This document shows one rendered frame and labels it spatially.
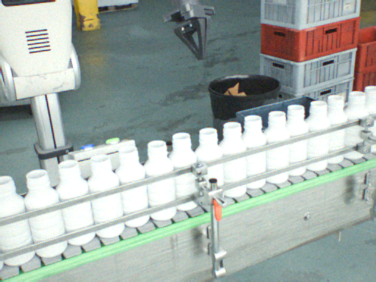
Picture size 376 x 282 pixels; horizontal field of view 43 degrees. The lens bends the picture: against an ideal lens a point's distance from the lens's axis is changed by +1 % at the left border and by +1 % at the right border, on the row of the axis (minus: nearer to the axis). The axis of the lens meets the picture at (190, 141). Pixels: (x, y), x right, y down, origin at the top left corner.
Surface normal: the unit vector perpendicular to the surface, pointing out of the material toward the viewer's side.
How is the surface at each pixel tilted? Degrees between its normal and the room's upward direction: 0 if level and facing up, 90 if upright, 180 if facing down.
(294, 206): 90
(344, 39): 90
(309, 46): 90
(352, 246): 0
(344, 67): 90
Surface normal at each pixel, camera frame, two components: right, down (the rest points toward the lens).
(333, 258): -0.05, -0.91
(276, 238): 0.45, 0.34
